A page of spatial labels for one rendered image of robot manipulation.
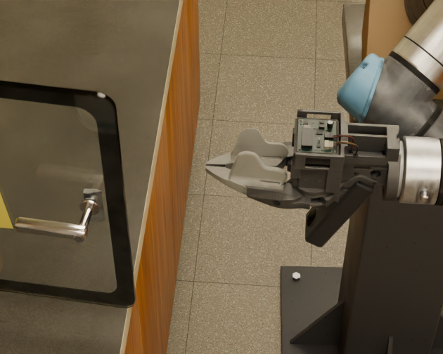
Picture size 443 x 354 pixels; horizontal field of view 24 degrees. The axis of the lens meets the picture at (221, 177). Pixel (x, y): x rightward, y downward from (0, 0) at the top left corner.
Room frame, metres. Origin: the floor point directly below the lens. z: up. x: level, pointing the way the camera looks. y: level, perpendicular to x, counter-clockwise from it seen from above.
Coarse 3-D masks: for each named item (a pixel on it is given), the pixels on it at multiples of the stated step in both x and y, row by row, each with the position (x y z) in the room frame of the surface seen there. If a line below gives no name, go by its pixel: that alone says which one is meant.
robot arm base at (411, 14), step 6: (408, 0) 1.39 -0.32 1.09; (414, 0) 1.37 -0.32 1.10; (420, 0) 1.35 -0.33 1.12; (408, 6) 1.39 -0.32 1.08; (414, 6) 1.37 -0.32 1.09; (420, 6) 1.35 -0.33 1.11; (426, 6) 1.33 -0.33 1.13; (408, 12) 1.38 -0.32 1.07; (414, 12) 1.37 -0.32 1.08; (420, 12) 1.35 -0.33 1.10; (414, 18) 1.37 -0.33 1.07
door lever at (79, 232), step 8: (88, 200) 0.83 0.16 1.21; (80, 208) 0.83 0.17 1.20; (88, 208) 0.83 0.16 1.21; (96, 208) 0.83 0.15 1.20; (88, 216) 0.81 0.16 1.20; (16, 224) 0.80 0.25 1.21; (24, 224) 0.80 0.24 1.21; (32, 224) 0.80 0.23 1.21; (40, 224) 0.80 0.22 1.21; (48, 224) 0.80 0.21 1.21; (56, 224) 0.80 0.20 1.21; (64, 224) 0.80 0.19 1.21; (72, 224) 0.80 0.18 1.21; (80, 224) 0.80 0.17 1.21; (88, 224) 0.80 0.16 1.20; (32, 232) 0.79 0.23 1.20; (40, 232) 0.79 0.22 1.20; (48, 232) 0.79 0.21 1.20; (56, 232) 0.79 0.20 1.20; (64, 232) 0.79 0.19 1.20; (72, 232) 0.79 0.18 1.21; (80, 232) 0.79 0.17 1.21; (88, 232) 0.79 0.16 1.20; (80, 240) 0.78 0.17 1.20
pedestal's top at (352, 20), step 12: (348, 12) 1.55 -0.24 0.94; (360, 12) 1.55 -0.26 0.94; (348, 24) 1.51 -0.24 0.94; (360, 24) 1.51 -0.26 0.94; (348, 36) 1.48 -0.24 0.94; (360, 36) 1.48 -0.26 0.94; (348, 48) 1.44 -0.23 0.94; (360, 48) 1.44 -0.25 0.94; (348, 60) 1.41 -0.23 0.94; (360, 60) 1.41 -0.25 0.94; (348, 72) 1.38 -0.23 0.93
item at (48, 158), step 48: (0, 96) 0.85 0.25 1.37; (48, 96) 0.84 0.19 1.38; (96, 96) 0.83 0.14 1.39; (0, 144) 0.85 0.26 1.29; (48, 144) 0.84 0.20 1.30; (96, 144) 0.83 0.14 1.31; (0, 192) 0.85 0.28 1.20; (48, 192) 0.84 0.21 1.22; (96, 192) 0.83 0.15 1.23; (0, 240) 0.85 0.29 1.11; (48, 240) 0.84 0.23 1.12; (96, 240) 0.83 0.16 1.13; (0, 288) 0.86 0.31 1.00; (48, 288) 0.85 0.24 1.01; (96, 288) 0.83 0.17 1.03
